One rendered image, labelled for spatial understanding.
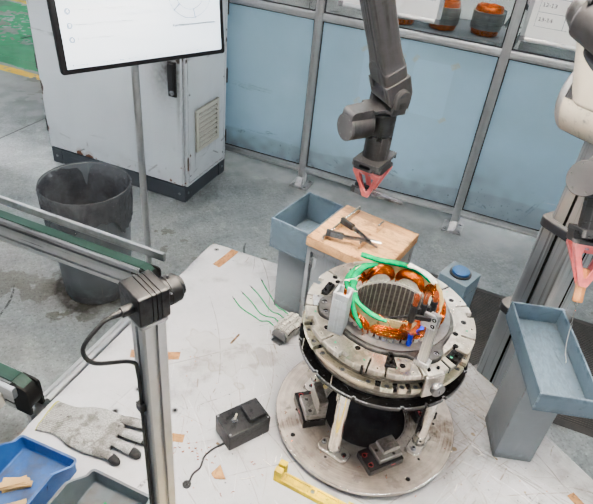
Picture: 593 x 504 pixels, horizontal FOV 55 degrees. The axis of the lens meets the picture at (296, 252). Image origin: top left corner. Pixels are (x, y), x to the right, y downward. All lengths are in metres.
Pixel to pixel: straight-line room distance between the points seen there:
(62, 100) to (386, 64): 2.79
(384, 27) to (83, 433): 0.97
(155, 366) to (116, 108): 2.85
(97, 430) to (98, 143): 2.60
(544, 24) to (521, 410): 2.20
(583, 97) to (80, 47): 1.22
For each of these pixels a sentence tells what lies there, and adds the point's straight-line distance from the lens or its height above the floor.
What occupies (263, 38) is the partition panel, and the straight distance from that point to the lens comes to 3.51.
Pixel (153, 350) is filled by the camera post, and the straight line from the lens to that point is 0.67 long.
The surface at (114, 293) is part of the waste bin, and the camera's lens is 2.73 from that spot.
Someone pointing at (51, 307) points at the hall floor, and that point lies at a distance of 2.79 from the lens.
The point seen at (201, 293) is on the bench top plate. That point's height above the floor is 0.78.
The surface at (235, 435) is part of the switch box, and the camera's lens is 1.19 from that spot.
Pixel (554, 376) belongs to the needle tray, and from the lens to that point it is 1.19.
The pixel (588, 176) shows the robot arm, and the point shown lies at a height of 1.42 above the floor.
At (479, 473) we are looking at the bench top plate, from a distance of 1.30.
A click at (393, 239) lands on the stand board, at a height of 1.07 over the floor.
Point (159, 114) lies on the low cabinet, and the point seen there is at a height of 0.52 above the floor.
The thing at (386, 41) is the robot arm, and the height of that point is 1.51.
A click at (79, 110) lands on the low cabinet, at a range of 3.65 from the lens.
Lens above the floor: 1.79
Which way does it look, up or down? 36 degrees down
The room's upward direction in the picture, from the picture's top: 7 degrees clockwise
